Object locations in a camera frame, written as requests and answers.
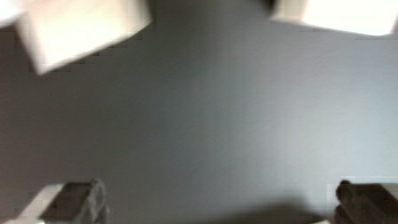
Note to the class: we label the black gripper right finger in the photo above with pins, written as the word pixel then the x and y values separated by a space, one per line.
pixel 368 203

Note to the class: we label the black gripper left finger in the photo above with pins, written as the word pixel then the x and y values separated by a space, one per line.
pixel 69 203

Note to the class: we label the white leg lying left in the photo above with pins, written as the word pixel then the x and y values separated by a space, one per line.
pixel 73 27

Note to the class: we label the white leg far left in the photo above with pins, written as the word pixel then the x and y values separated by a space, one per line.
pixel 359 16

